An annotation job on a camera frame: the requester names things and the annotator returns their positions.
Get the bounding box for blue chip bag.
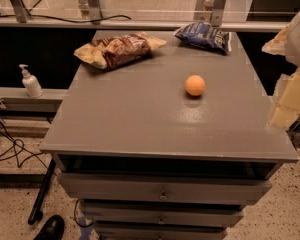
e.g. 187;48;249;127
174;22;230;54

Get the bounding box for white pump bottle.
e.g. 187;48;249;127
19;64;43;98

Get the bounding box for middle grey drawer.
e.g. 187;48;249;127
80;201;243;228

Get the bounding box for grey drawer cabinet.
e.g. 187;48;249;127
39;29;300;240

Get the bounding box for bottom grey drawer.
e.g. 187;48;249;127
95;222;226;240

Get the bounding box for top grey drawer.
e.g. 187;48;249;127
58;173;271;205

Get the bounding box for black metal leg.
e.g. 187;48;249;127
28;160;56;225

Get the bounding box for black floor cables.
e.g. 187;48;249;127
0;98;49;169

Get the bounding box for black shoe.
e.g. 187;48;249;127
33;215;65;240

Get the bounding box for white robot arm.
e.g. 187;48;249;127
262;11;300;129

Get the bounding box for brown chip bag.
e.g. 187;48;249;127
74;32;166;70

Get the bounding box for black cable on ledge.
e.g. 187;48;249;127
0;14;132;24

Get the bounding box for orange fruit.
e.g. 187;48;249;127
185;75;206;96

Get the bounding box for grey drawer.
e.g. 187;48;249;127
95;222;226;240
80;201;243;228
58;173;271;205

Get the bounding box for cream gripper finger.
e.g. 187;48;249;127
268;67;300;130
262;26;288;56

